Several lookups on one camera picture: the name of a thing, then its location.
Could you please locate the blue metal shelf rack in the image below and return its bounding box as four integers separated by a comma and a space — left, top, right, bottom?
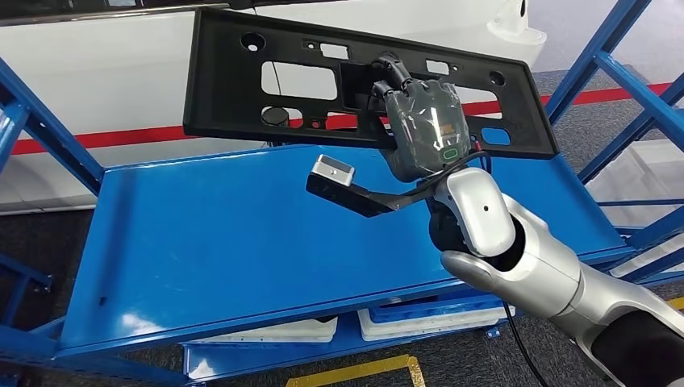
0, 0, 684, 387

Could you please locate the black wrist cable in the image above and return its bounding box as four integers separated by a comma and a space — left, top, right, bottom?
411, 150, 491, 198

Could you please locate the white plastic bin stack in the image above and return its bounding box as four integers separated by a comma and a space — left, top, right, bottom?
357, 305, 517, 343

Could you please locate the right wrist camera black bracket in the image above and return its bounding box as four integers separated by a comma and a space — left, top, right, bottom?
305, 155, 444, 218

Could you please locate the black stanchion post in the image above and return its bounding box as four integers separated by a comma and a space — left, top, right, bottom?
263, 106, 290, 148

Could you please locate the black plastic plate part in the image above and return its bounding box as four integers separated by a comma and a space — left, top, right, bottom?
182, 6, 560, 160

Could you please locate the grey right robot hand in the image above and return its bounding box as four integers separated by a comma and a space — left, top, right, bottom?
369, 52, 473, 184

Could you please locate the black hanging arm cable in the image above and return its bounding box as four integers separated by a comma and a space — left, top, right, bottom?
501, 302, 552, 387

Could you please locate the white car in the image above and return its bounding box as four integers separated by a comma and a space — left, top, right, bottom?
0, 0, 548, 214

